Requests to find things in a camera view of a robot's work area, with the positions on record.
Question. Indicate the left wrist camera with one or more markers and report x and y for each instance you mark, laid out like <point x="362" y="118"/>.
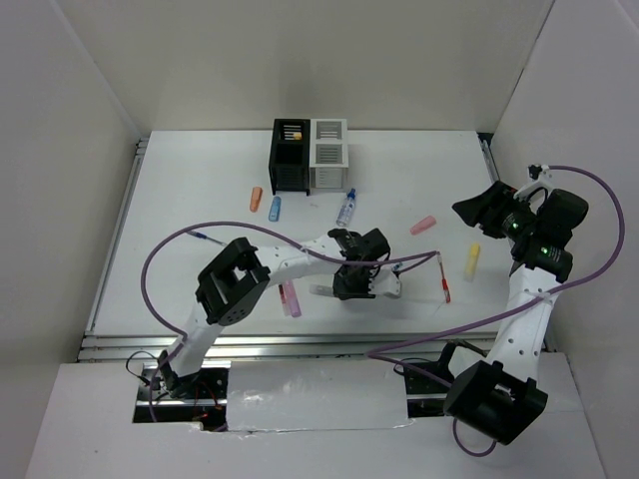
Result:
<point x="386" y="283"/>

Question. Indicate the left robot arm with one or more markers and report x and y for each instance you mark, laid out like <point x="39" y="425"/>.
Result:
<point x="231" y="285"/>

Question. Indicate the blue ballpoint pen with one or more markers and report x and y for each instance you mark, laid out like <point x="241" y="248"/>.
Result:
<point x="202" y="236"/>

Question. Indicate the black slotted container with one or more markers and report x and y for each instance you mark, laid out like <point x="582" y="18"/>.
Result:
<point x="289" y="159"/>

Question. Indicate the clear spray bottle blue cap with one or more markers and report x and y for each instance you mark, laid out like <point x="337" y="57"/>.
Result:
<point x="346" y="210"/>

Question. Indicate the left side rail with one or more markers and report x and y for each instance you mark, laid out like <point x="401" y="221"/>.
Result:
<point x="140" y="152"/>

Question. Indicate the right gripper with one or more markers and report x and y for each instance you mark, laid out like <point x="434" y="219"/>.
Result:
<point x="488" y="207"/>

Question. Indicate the blue highlighter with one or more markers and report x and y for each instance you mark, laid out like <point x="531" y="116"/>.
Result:
<point x="275" y="209"/>

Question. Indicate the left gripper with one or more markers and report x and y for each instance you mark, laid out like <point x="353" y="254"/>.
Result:
<point x="360" y="291"/>

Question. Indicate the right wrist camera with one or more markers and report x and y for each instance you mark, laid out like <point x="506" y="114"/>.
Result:
<point x="536" y="179"/>

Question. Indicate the yellow highlighter right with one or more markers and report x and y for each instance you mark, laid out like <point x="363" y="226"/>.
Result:
<point x="472" y="261"/>

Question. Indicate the white slotted container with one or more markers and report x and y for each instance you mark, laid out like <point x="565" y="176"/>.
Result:
<point x="328" y="154"/>

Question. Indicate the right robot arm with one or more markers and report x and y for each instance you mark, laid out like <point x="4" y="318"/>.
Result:
<point x="498" y="395"/>

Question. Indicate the aluminium front rail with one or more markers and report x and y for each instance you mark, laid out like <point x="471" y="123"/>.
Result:
<point x="118" y="348"/>

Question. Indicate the pink purple highlighter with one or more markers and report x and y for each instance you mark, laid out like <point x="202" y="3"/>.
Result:
<point x="292" y="299"/>

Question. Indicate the white foil cover panel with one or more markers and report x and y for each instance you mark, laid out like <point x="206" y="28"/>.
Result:
<point x="315" y="395"/>

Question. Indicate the orange capped white marker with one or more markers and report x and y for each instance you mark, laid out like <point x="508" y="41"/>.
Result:
<point x="321" y="290"/>

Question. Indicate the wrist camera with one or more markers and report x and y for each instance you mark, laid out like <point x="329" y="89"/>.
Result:
<point x="536" y="179"/>
<point x="386" y="283"/>

